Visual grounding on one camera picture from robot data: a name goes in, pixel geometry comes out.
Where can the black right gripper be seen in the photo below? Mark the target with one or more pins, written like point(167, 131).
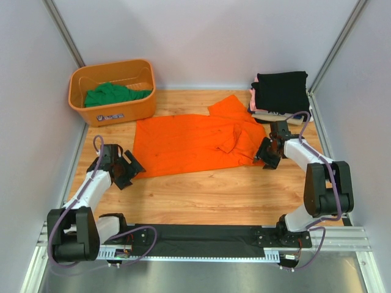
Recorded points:
point(260, 155)

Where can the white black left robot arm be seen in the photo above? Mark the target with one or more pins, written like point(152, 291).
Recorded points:
point(74, 235)

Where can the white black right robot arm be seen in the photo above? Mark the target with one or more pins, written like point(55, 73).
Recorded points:
point(328, 189)

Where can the aluminium corner post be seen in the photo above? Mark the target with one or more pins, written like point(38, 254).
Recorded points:
point(61, 26)
point(347, 28)

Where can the aluminium right side rail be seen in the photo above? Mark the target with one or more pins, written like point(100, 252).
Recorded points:
point(320, 128)

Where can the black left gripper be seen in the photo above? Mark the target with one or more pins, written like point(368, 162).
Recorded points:
point(124, 182)

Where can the orange plastic basket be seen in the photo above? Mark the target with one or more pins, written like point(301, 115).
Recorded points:
point(136, 74)

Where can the green t shirt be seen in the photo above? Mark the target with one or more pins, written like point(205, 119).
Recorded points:
point(109, 93)

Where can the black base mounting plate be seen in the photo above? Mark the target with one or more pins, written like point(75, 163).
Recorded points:
point(208, 241)

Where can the aluminium right corner post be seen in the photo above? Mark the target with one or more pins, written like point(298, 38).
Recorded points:
point(347, 28)

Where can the aluminium left corner post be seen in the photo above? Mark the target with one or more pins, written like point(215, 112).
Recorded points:
point(61, 26)

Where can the orange t shirt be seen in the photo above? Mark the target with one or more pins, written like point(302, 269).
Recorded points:
point(225, 138)

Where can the aluminium front frame rail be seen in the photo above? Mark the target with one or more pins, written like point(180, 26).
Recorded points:
point(332, 238)

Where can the beige folded t shirt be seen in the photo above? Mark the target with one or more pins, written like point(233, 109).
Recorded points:
point(268, 117)

